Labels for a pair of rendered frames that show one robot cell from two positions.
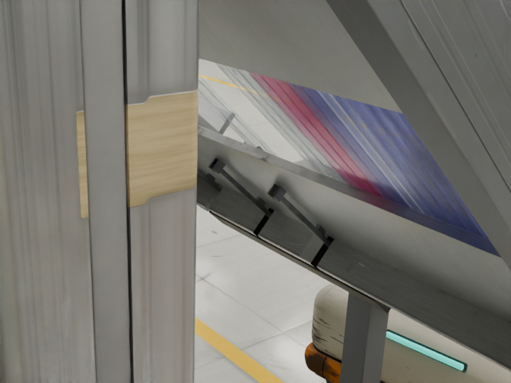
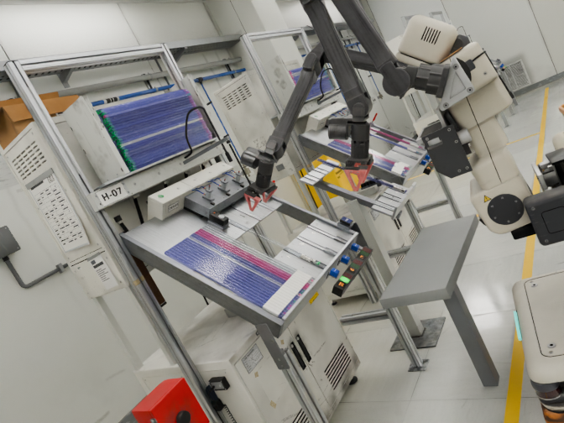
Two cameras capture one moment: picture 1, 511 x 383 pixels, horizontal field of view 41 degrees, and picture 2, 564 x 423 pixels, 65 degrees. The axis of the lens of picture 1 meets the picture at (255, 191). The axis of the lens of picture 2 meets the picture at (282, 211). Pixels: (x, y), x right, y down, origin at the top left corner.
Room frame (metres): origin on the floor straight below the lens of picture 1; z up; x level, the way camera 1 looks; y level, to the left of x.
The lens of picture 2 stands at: (0.37, -1.70, 1.24)
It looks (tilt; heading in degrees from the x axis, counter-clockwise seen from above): 8 degrees down; 78
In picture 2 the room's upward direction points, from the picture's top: 27 degrees counter-clockwise
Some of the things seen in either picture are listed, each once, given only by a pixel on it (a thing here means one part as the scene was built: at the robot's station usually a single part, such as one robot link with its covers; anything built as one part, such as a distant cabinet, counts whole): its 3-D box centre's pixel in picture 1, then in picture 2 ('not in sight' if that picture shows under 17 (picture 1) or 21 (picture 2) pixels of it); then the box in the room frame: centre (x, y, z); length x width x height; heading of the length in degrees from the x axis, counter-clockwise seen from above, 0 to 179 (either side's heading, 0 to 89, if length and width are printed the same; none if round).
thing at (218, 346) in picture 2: not in sight; (256, 372); (0.34, 0.36, 0.31); 0.70 x 0.65 x 0.62; 40
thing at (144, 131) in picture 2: not in sight; (154, 129); (0.47, 0.30, 1.52); 0.51 x 0.13 x 0.27; 40
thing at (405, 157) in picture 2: not in sight; (363, 192); (1.58, 1.17, 0.65); 1.01 x 0.73 x 1.29; 130
